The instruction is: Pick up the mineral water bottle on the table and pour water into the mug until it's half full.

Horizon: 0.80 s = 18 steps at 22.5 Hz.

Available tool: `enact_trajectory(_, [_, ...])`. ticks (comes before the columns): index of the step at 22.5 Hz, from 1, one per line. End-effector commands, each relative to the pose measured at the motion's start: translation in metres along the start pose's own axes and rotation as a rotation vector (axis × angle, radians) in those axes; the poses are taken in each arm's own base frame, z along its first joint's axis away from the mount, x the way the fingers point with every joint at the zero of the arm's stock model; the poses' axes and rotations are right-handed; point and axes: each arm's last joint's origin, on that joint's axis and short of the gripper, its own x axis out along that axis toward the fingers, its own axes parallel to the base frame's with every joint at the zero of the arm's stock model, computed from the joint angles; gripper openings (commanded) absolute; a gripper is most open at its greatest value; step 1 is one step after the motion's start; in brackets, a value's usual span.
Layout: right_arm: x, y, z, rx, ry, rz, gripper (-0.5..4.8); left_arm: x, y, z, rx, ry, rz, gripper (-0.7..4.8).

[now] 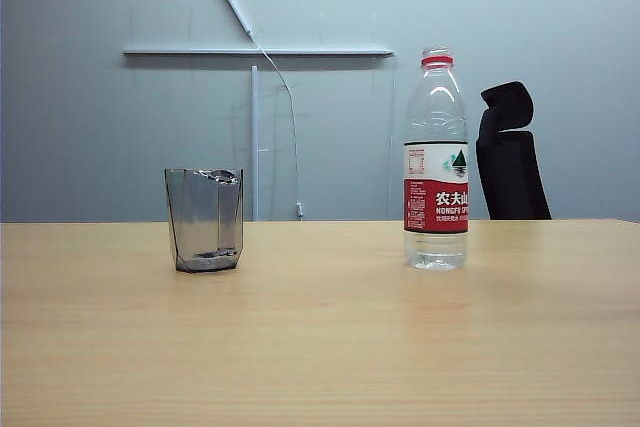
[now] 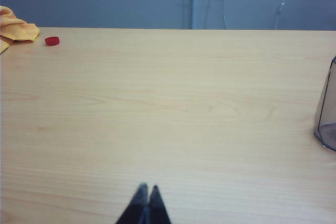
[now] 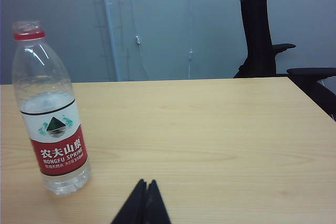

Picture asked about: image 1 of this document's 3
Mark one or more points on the grey horizontal wall rail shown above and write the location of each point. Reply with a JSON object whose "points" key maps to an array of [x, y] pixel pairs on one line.
{"points": [[200, 52]]}

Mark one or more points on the grey vertical wall rail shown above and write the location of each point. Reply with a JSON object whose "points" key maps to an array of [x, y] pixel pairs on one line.
{"points": [[255, 147]]}

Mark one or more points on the clear water bottle red label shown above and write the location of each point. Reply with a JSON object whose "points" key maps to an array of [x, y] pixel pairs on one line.
{"points": [[435, 207]]}

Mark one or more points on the black office chair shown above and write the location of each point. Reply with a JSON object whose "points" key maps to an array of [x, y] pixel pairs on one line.
{"points": [[512, 172]]}

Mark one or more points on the grey transparent plastic mug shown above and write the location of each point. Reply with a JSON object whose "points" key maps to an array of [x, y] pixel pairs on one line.
{"points": [[200, 217]]}

